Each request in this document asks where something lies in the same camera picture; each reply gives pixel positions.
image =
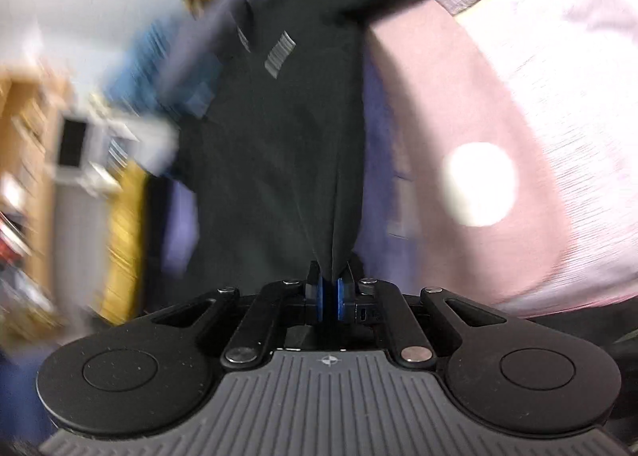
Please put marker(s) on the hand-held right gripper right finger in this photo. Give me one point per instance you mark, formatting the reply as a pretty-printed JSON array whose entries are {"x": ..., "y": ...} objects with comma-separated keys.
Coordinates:
[{"x": 343, "y": 299}]

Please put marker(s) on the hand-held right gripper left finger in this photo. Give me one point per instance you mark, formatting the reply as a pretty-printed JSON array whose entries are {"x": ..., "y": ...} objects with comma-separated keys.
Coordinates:
[{"x": 321, "y": 299}]

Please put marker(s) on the black printed shirt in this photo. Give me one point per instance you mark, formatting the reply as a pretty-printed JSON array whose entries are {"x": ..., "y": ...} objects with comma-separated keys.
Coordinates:
[{"x": 279, "y": 147}]

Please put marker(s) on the gold satin pillow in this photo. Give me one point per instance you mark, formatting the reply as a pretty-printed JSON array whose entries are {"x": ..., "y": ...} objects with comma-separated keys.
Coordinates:
[{"x": 124, "y": 246}]

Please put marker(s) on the pink grey blanket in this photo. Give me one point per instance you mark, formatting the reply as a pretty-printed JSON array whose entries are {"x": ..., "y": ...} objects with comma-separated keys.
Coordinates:
[{"x": 498, "y": 87}]

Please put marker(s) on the white electronic device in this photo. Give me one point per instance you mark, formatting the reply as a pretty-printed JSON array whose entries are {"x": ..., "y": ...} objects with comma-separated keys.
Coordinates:
[{"x": 75, "y": 147}]

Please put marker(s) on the blue duvet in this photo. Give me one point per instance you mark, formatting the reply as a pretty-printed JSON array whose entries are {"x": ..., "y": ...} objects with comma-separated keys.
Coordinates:
[{"x": 144, "y": 67}]

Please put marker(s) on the wooden shelf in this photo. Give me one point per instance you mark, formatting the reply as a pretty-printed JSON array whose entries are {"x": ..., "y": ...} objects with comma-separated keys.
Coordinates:
[{"x": 25, "y": 162}]

